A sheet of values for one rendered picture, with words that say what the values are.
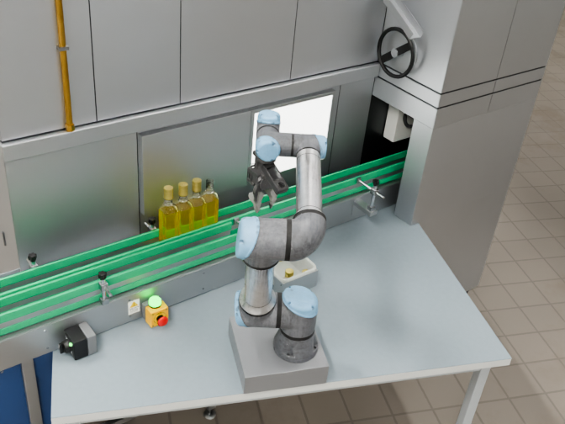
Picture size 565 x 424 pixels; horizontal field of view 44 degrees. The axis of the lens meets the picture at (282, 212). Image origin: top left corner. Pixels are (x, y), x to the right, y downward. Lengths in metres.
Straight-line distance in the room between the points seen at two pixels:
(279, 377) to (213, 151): 0.92
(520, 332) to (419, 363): 1.54
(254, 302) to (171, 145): 0.75
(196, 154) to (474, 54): 1.19
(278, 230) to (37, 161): 0.94
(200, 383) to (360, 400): 1.21
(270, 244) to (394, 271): 1.16
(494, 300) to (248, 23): 2.28
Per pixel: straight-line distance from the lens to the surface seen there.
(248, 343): 2.42
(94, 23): 2.36
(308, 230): 1.90
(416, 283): 2.92
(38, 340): 2.48
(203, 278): 2.67
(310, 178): 2.05
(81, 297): 2.47
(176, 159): 2.67
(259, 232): 1.88
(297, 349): 2.34
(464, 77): 3.02
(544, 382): 3.82
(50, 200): 2.56
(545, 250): 4.76
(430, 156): 3.09
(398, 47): 3.01
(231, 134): 2.76
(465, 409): 2.93
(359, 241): 3.08
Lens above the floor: 2.52
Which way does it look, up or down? 34 degrees down
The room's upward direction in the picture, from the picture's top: 6 degrees clockwise
